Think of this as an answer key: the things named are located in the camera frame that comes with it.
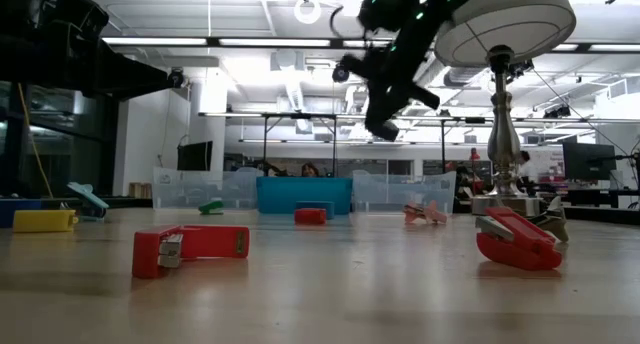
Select silver table lamp white shade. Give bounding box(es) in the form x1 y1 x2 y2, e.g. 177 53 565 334
433 0 577 219

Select black metal gantry frame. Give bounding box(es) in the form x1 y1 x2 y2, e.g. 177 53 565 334
259 111 341 178

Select yellow mini stapler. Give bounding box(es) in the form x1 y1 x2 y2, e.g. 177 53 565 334
12 209 80 234

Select black desk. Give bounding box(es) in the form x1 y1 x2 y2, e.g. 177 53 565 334
544 186 640 210

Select yellow extension cable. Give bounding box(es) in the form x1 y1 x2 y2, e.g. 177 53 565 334
17 81 55 200

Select brown cardboard boxes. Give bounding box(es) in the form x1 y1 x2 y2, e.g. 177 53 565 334
128 181 153 199

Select teal plastic bin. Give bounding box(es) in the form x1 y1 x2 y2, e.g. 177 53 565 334
255 176 354 216

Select black monitor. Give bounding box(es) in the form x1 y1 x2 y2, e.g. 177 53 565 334
562 142 617 182
176 140 214 172

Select gray staple remover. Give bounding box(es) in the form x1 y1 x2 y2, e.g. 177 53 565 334
527 196 570 244

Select small red stapler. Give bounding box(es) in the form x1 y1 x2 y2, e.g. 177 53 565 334
293 207 328 226

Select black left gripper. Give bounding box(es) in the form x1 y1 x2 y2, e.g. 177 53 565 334
47 0 175 100

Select white ring ceiling light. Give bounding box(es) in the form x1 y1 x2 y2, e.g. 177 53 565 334
293 0 323 25

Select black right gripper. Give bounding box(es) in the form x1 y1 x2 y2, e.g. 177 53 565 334
343 52 441 141

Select green mini stapler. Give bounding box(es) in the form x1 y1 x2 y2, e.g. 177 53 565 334
197 199 225 216

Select teal staple remover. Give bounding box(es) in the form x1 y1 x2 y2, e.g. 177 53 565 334
66 181 110 221

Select pink staple remover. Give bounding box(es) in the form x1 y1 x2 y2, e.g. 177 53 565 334
402 200 449 227

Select clear plastic bin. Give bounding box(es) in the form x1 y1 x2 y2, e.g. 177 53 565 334
351 169 457 216
152 166 261 210

